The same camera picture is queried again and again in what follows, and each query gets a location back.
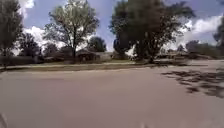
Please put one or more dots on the small round dark tree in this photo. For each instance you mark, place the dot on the small round dark tree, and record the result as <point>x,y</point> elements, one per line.
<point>96,44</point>

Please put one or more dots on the low house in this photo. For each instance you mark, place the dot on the low house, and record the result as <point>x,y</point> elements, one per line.
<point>86,55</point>

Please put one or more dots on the grass strip across road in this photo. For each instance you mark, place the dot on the grass strip across road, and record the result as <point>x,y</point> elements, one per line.
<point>83,66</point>

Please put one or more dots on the grey asphalt road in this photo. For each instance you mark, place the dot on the grey asphalt road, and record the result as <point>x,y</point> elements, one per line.
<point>100,96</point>

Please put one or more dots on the large dark tree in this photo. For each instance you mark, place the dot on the large dark tree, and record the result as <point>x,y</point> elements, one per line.
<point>146,23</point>

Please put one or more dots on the sparse light green tree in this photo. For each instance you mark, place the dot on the sparse light green tree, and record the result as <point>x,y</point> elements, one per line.
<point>73,20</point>

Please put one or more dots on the tall leafy tree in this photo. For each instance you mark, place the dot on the tall leafy tree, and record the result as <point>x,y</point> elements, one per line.
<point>8,23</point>

